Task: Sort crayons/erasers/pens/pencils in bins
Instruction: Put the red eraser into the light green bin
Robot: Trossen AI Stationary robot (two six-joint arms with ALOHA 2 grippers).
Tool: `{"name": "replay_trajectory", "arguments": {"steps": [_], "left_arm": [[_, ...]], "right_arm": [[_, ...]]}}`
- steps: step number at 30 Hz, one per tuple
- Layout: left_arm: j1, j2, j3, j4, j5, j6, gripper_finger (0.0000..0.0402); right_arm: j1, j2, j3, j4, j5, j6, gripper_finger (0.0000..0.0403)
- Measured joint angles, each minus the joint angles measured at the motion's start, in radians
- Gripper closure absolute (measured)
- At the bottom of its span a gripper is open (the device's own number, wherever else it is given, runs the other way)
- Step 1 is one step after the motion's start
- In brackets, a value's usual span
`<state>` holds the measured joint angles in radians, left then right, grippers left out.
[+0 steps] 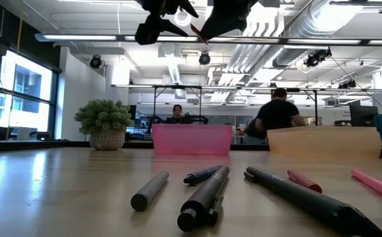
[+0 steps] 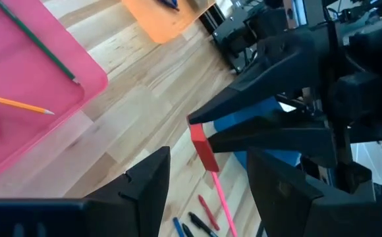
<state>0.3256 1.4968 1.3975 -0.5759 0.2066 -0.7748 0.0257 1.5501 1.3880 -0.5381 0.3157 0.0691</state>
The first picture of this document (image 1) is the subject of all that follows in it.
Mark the potted green plant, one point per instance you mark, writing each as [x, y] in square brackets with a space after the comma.
[103, 118]

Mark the silver ventilation duct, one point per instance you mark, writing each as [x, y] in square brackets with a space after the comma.
[309, 26]

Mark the blue crayon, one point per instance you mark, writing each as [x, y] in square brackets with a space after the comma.
[201, 175]

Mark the person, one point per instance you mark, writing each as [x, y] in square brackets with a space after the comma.
[276, 113]
[252, 135]
[176, 115]

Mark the orange plastic bin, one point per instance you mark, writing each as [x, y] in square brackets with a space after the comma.
[326, 141]

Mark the long black pen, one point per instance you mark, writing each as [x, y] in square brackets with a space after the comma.
[309, 200]

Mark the black background frame rig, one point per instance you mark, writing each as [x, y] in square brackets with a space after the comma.
[178, 87]

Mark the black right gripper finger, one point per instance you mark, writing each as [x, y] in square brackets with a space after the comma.
[230, 28]
[214, 26]

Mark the black pen with clip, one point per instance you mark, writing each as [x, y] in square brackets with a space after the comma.
[204, 197]

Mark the pink plastic bin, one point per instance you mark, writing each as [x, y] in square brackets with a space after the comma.
[192, 140]

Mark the red crayon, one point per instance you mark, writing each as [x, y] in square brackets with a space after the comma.
[304, 181]

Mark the black monitor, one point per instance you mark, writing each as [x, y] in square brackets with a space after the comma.
[362, 115]

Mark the long ceiling light strip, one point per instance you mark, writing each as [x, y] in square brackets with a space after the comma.
[79, 37]

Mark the black ceiling camera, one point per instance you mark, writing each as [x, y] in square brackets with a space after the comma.
[95, 62]
[205, 58]

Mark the black ceiling track lights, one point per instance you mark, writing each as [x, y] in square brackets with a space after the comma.
[314, 59]

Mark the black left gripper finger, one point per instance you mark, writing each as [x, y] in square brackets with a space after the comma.
[187, 8]
[169, 27]

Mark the black table frame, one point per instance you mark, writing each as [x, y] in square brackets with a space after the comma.
[46, 145]

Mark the grey crayon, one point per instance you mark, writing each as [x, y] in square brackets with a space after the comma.
[149, 191]

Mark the pink crayon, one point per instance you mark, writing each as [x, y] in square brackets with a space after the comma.
[378, 186]

